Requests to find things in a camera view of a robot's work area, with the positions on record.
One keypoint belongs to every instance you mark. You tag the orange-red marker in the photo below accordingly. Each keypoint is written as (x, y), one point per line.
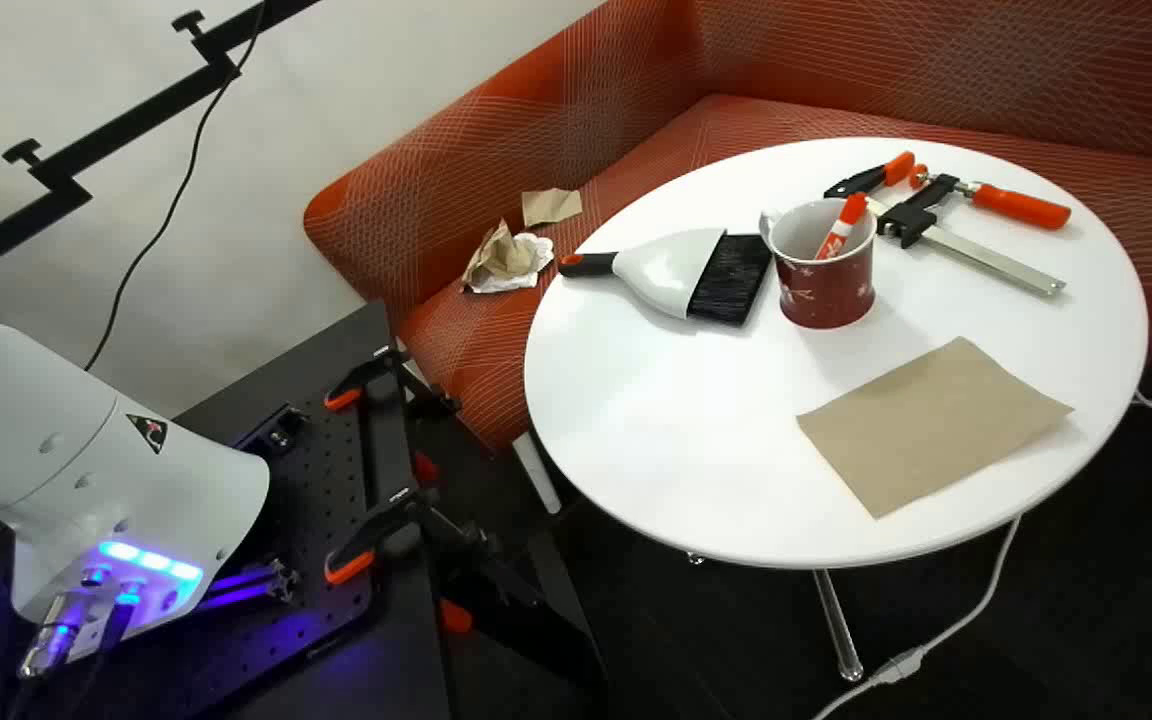
(845, 221)

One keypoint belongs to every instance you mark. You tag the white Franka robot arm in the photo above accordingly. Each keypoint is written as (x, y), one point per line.
(70, 455)

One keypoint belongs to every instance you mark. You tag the red white patterned mug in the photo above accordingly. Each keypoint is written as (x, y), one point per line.
(827, 288)

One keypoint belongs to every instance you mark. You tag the metal table leg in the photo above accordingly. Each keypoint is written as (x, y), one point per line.
(537, 473)
(836, 625)

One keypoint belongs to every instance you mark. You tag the large crumpled paper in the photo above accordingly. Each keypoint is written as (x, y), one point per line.
(505, 263)

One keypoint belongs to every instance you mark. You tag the white brush black bristles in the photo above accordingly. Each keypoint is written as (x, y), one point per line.
(663, 267)

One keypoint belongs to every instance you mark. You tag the small crumpled brown paper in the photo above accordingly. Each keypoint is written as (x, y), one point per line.
(551, 204)

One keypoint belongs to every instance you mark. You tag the black orange spring clamp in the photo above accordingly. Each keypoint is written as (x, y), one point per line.
(396, 532)
(383, 380)

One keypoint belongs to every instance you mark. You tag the orange-red fabric sofa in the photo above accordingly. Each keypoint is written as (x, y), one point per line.
(579, 121)

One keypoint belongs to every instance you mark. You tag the small black orange clamp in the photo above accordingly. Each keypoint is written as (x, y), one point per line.
(869, 175)

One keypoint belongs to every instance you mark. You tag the brown paper sheet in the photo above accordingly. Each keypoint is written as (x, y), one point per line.
(930, 424)

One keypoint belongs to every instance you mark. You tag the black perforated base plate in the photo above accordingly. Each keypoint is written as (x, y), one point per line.
(323, 464)

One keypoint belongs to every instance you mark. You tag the black metal camera rail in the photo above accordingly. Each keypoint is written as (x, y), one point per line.
(96, 144)

